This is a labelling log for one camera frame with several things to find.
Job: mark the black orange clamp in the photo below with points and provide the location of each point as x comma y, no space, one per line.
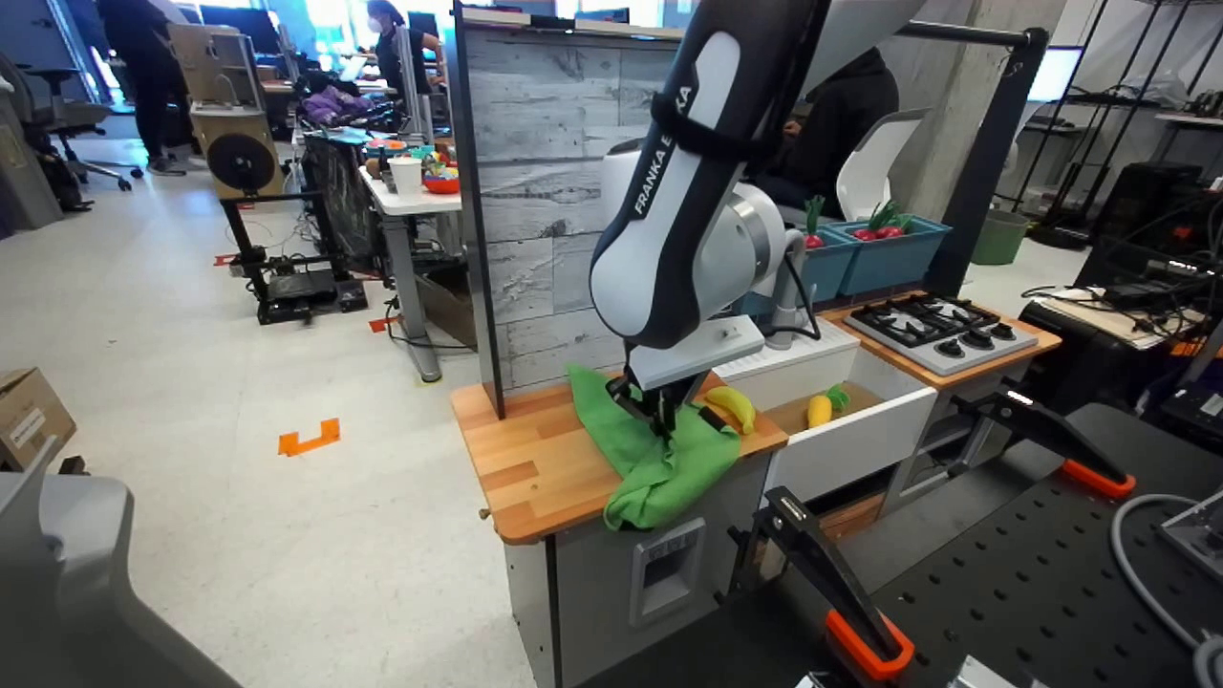
875,649
1005,417

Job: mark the black perforated table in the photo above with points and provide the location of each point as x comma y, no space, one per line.
1004,579

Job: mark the blue bin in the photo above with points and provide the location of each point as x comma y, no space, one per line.
891,263
828,267

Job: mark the grey toy kitchen cabinet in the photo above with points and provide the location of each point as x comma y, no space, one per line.
594,598

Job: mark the green bucket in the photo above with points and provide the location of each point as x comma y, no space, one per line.
1000,239

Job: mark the near black orange clamp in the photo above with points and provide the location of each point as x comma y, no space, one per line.
875,649

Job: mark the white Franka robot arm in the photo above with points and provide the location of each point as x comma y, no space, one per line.
689,234

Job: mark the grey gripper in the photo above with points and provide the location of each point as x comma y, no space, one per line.
659,358

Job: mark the yellow toy in sink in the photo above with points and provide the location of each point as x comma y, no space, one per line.
818,409

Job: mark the orange floor tape marker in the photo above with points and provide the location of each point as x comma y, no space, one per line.
297,446

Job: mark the grey toy faucet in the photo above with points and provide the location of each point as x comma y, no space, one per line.
791,310

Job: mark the wooden countertop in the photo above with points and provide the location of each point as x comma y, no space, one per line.
540,473

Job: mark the white chair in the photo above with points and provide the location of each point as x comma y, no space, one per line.
884,167

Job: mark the left blue bin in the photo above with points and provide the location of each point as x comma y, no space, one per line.
828,267

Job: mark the white cup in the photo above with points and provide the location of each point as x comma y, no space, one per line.
407,177

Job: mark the green toy in sink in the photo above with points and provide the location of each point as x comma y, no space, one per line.
841,399

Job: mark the right blue bin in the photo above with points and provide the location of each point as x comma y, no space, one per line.
891,263

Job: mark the standing person in background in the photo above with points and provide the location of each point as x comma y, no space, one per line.
388,22

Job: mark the red bowl with items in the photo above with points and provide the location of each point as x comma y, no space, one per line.
440,177

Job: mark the grey stone backsplash panel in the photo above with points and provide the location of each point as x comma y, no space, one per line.
546,114

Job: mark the yellow toy banana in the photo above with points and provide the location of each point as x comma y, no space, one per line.
730,402

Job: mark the green cloth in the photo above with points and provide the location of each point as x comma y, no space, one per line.
659,478

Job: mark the cardboard box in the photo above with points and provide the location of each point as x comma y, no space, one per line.
32,417

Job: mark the black office chair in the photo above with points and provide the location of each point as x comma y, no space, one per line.
51,123

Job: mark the seated person in black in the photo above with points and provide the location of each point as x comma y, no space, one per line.
840,114

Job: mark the white toy sink basin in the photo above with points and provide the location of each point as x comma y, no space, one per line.
884,425

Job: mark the black wheeled machine stand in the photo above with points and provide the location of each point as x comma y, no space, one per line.
284,242

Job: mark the far black orange clamp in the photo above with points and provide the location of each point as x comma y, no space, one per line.
1005,417

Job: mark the toy stove top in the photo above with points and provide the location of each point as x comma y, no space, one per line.
939,334

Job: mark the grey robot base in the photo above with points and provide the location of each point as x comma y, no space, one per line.
65,598

